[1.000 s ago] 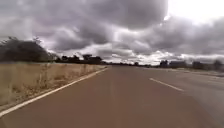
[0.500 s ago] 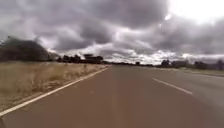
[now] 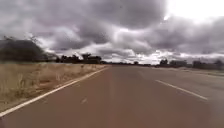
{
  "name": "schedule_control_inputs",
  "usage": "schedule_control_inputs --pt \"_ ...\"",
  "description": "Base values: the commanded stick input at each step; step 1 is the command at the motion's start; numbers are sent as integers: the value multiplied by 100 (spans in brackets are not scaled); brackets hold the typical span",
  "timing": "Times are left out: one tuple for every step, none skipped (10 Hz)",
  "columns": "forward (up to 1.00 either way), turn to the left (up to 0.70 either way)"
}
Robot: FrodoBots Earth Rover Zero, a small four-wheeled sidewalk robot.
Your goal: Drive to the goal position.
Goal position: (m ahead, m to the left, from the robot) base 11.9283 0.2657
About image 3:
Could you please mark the row of distant trees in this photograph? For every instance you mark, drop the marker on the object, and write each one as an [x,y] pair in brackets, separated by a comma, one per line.
[186,63]

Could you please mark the row of dark trees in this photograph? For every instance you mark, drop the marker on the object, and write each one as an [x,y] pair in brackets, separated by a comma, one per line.
[36,53]

